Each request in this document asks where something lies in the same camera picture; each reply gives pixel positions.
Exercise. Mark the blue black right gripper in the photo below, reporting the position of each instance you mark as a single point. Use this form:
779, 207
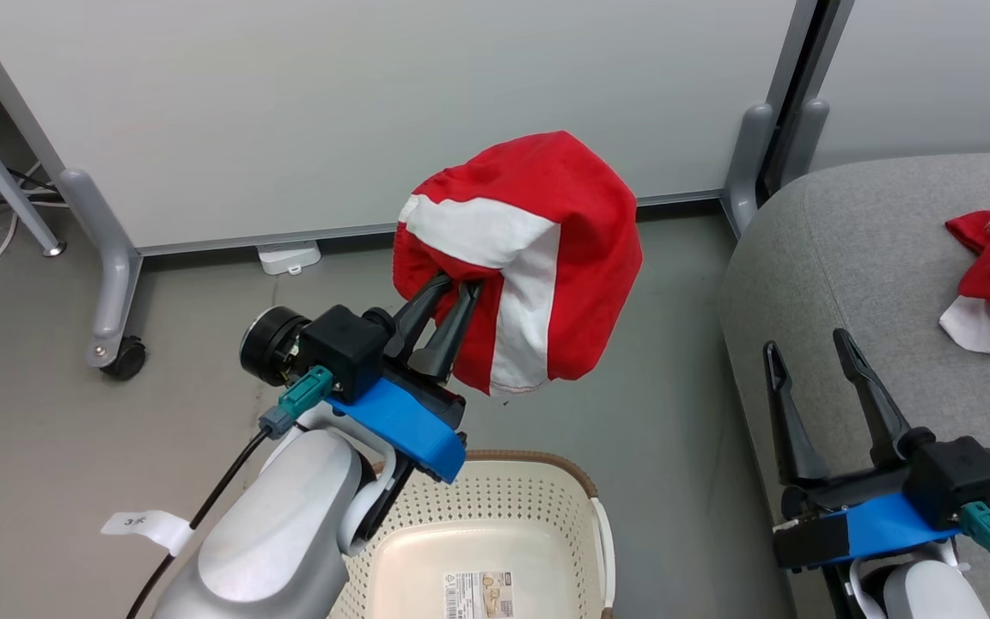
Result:
882, 526

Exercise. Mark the cream perforated laundry basket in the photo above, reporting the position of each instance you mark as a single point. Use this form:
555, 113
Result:
495, 516

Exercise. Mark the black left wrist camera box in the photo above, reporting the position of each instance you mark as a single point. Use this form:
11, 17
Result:
345, 348

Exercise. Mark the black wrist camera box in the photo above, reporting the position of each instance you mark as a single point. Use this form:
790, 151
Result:
950, 481
345, 348

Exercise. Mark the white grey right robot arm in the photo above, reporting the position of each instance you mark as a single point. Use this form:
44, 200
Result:
925, 593

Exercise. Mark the printed basket label sticker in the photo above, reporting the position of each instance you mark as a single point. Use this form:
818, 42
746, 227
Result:
478, 595

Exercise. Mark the small white floor box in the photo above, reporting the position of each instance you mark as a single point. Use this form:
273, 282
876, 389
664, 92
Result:
289, 257

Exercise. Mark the grey fabric sofa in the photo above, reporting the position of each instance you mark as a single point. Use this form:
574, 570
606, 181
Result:
847, 258

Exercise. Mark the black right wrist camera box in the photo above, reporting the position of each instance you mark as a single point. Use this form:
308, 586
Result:
950, 481

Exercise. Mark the large white partition panel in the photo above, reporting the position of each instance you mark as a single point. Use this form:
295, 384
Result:
289, 112

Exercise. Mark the black caster wheel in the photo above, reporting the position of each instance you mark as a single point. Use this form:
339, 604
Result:
127, 359

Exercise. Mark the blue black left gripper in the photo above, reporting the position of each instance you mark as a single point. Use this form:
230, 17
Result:
409, 421

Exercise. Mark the red white striped garment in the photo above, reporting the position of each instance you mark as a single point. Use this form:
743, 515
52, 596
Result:
546, 189

